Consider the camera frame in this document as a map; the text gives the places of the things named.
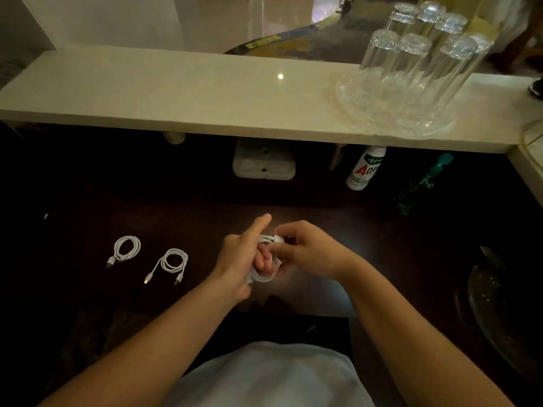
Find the person's left hand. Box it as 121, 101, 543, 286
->
206, 213, 283, 302

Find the person's right hand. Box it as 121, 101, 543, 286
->
268, 220, 362, 285

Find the white charging cable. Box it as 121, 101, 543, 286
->
247, 234, 286, 285
143, 248, 189, 287
105, 235, 141, 270

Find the person's left forearm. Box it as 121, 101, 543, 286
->
38, 273, 251, 407

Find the person's right forearm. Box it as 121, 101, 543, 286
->
339, 258, 516, 407

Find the person's white shirt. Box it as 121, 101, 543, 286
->
163, 341, 377, 407

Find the white bottle red green label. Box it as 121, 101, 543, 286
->
346, 146, 387, 192

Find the light wooden stick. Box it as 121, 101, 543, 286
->
329, 144, 347, 171

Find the white socket box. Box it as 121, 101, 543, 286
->
232, 137, 297, 181

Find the teal plastic bottle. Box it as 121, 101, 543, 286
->
397, 152, 454, 217

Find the clear glass tray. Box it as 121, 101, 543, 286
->
335, 67, 458, 138

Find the cream stone counter ledge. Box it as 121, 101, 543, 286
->
0, 45, 543, 207

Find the round metal dish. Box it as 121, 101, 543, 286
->
466, 246, 543, 383

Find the group of upturned clear glasses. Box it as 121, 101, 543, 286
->
359, 0, 495, 128

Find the brown wooden table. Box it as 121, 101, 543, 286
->
494, 8, 543, 75

